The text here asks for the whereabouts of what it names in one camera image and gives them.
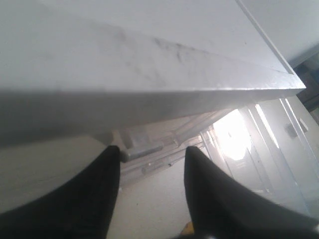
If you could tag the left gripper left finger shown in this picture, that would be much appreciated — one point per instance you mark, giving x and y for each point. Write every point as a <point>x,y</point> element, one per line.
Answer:
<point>82,208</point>

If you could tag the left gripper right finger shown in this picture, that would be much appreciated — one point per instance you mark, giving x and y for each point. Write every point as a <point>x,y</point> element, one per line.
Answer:
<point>222,208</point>

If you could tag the yellow cheese wedge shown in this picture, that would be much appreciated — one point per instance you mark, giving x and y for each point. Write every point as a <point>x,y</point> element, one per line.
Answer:
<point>188,229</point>

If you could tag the white plastic drawer cabinet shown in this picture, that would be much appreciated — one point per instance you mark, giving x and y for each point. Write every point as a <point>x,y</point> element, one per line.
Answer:
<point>74,71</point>

